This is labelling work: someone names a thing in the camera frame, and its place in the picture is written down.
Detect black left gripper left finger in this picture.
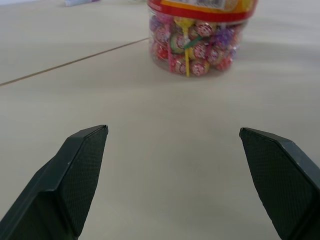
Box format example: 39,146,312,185
0,124,109,240

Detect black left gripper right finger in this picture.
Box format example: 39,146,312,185
238,127,320,240

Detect clear plastic lollipop jar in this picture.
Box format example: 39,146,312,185
146,0,258,78

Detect purple and white packet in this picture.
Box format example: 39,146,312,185
63,0,101,7

